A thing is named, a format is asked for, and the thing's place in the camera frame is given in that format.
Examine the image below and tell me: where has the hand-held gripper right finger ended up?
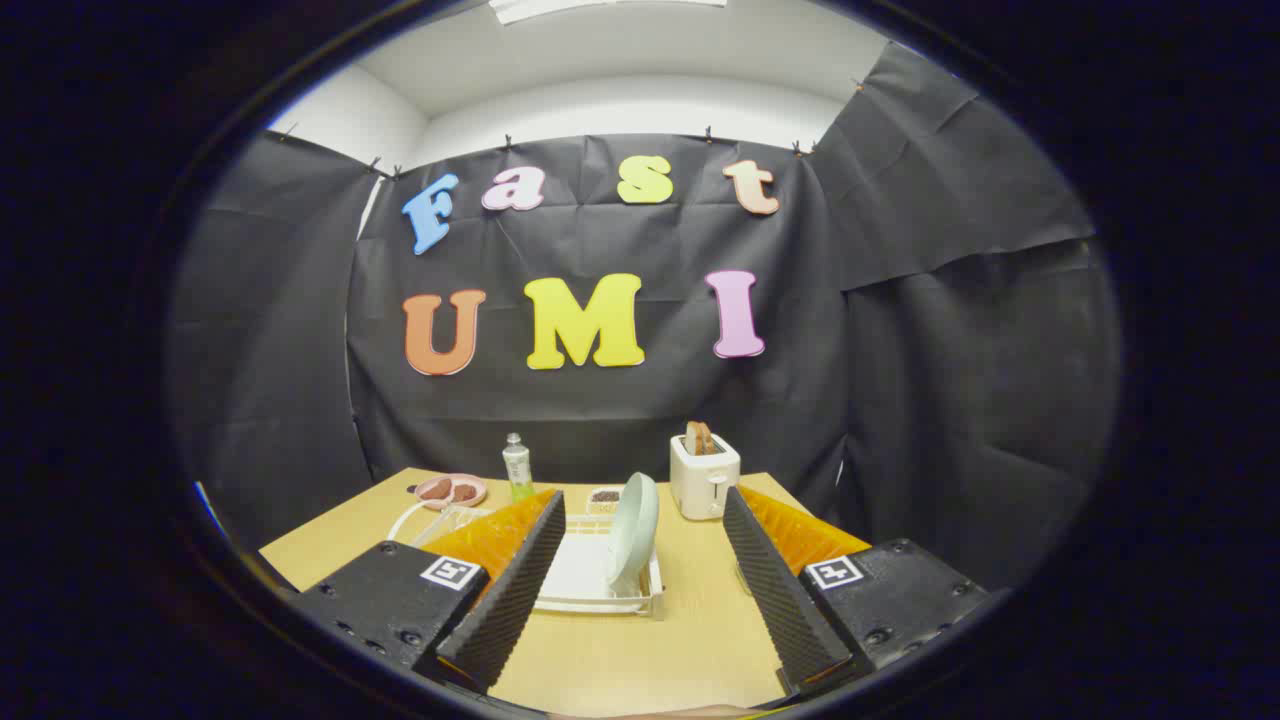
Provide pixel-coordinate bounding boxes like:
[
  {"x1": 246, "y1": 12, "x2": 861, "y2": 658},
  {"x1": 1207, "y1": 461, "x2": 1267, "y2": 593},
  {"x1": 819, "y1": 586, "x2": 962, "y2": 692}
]
[{"x1": 721, "y1": 486, "x2": 992, "y2": 698}]

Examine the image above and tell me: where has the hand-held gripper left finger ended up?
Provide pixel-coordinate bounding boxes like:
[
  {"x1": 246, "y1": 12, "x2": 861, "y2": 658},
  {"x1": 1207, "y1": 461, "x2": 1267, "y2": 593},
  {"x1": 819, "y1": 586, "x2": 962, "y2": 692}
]
[{"x1": 290, "y1": 488, "x2": 567, "y2": 696}]

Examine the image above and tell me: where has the white wire dish rack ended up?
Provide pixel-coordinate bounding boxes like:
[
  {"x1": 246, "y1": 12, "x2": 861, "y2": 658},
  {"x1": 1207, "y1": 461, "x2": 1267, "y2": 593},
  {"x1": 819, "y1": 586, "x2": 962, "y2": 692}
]
[{"x1": 388, "y1": 495, "x2": 666, "y2": 619}]

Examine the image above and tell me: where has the pale green plate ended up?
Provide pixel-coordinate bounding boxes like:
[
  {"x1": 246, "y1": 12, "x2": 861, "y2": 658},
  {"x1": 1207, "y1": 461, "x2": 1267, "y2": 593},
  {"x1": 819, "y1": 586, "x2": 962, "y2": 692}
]
[{"x1": 605, "y1": 472, "x2": 661, "y2": 598}]

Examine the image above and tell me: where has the small pink plate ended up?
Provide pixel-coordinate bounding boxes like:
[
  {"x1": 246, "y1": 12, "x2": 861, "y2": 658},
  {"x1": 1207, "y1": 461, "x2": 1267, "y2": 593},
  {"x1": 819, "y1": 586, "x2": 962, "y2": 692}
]
[{"x1": 415, "y1": 474, "x2": 488, "y2": 511}]

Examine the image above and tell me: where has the white drip tray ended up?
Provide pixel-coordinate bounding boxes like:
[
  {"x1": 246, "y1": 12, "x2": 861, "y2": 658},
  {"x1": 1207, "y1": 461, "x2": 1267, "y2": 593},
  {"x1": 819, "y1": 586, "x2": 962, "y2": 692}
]
[{"x1": 535, "y1": 530, "x2": 651, "y2": 601}]

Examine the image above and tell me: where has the clear bottle with green liquid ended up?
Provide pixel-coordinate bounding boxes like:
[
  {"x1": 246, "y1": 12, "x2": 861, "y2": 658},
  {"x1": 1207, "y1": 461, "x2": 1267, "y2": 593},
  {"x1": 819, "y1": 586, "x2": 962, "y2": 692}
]
[{"x1": 502, "y1": 433, "x2": 534, "y2": 504}]

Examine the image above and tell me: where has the white toaster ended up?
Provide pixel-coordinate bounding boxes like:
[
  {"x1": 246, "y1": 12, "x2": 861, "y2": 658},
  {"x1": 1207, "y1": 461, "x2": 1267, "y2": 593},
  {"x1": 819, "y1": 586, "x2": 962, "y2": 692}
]
[{"x1": 669, "y1": 432, "x2": 742, "y2": 521}]

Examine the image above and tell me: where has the black backdrop cloth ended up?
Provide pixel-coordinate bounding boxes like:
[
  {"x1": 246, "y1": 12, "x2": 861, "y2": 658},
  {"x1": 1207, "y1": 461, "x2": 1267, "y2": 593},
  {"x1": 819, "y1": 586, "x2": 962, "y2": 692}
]
[{"x1": 165, "y1": 40, "x2": 1121, "y2": 591}]

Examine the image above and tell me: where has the ceiling light panel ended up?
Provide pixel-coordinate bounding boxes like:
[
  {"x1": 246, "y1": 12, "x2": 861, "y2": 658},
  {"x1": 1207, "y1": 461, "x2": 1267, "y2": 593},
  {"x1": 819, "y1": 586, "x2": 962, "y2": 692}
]
[{"x1": 490, "y1": 0, "x2": 728, "y2": 25}]

